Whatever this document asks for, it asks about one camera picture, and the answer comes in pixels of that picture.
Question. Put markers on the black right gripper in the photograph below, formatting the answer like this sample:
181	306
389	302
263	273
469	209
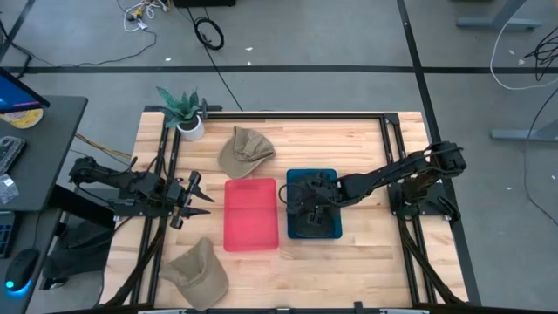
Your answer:
329	192

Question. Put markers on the green plant in white pot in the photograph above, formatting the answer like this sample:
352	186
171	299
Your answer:
191	131

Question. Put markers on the khaki baseball cap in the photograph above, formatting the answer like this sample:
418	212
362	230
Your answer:
244	152
196	275

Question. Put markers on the translucent pink plastic bin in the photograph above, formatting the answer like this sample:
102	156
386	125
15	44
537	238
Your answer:
250	218

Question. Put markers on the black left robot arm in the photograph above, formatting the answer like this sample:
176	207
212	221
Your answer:
131	181

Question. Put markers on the black box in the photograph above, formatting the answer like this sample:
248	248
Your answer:
205	2

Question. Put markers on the dark keyboard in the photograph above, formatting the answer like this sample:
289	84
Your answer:
6	235

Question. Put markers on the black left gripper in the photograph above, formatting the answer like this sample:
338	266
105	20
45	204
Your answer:
178	194

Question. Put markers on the grey desk foot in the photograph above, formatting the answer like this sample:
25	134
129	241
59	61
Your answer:
523	134
497	22

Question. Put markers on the silver bracket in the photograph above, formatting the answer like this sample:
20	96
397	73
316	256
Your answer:
161	311
405	311

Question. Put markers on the black computer mouse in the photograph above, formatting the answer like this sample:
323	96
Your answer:
22	268

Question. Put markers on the computer monitor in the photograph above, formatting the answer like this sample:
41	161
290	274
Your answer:
13	93

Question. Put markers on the yellow round disc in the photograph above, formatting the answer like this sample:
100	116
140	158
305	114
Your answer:
27	119

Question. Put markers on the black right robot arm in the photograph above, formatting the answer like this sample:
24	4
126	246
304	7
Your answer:
383	174

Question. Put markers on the small grey keyboard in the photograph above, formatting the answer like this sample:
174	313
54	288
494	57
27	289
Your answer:
9	152

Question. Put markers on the black aluminium table frame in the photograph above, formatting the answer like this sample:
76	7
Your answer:
305	117

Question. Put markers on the black desk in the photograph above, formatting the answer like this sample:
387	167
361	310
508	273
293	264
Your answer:
52	148

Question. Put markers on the clear plastic bag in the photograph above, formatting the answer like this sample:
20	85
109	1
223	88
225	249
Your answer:
8	189

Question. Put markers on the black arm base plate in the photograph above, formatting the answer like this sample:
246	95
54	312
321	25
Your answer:
394	205
131	210

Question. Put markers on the blue plastic bin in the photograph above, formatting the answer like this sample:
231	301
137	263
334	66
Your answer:
339	220

